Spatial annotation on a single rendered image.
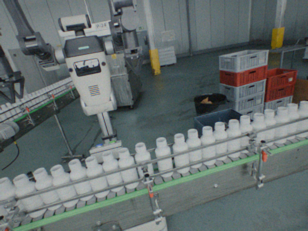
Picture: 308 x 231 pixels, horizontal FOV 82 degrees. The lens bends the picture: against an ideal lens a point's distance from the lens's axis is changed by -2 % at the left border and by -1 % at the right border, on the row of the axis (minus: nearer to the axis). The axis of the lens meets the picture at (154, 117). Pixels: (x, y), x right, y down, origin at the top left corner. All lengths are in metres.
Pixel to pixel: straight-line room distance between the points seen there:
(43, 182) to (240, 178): 0.78
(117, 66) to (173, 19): 9.54
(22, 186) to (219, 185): 0.75
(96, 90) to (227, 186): 0.89
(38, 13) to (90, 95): 12.15
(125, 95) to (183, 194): 3.74
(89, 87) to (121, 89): 3.20
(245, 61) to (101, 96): 2.31
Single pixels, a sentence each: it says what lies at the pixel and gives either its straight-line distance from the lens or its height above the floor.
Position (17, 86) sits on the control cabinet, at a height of 0.87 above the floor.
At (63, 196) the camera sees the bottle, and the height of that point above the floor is 1.06.
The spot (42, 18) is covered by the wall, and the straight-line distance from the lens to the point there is 13.16.
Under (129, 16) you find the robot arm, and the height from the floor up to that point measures 1.59.
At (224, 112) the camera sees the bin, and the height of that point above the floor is 0.93.
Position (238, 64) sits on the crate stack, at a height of 1.00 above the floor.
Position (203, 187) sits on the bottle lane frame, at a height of 0.92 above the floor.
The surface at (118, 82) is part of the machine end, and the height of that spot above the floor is 0.72.
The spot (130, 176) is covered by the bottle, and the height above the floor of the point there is 1.07.
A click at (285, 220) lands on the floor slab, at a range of 2.01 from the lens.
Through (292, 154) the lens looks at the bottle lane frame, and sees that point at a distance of 1.04.
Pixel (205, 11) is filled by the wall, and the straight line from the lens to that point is 14.32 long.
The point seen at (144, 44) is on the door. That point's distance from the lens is 12.74.
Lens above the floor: 1.52
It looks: 24 degrees down
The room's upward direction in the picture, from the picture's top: 10 degrees counter-clockwise
